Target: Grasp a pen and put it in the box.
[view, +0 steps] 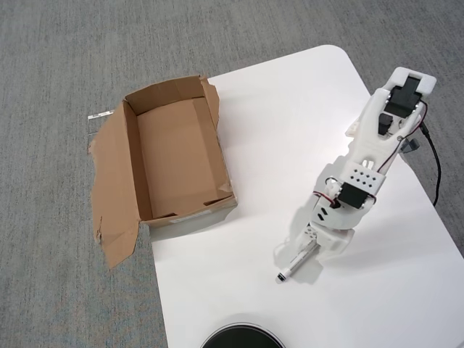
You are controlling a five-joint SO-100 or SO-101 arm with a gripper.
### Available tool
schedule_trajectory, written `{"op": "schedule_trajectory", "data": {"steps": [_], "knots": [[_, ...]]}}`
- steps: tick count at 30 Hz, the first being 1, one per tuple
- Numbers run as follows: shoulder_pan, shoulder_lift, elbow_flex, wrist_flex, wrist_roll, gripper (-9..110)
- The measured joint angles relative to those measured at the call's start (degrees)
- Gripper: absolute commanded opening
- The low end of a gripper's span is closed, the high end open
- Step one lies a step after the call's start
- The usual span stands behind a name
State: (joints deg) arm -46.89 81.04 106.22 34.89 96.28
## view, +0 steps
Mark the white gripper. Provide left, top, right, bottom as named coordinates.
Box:
left=297, top=223, right=355, bottom=268

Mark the white marker pen black cap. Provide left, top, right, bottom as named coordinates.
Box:
left=275, top=243, right=322, bottom=285

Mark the open brown cardboard box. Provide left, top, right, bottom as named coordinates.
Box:
left=86, top=74, right=239, bottom=270

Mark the black round disc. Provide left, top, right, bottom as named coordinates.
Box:
left=200, top=322, right=286, bottom=348

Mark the grey table clamp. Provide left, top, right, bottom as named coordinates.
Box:
left=400, top=137, right=420, bottom=154

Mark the black power cable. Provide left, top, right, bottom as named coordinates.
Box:
left=418, top=121, right=443, bottom=208

